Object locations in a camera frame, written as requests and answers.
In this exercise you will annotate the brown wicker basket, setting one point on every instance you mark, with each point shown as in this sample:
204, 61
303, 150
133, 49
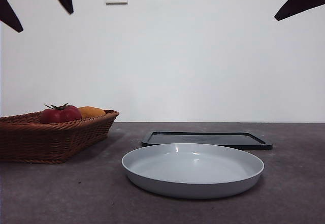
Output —
50, 140

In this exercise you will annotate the round pale plate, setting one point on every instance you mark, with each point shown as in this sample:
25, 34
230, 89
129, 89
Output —
193, 168

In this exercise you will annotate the yellow-orange round fruit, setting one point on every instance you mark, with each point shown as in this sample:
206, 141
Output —
92, 112

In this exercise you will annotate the dark rectangular tray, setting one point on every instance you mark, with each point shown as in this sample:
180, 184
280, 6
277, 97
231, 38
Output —
228, 139

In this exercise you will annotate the red tomato with green stem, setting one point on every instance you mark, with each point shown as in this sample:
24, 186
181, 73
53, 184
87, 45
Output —
61, 114

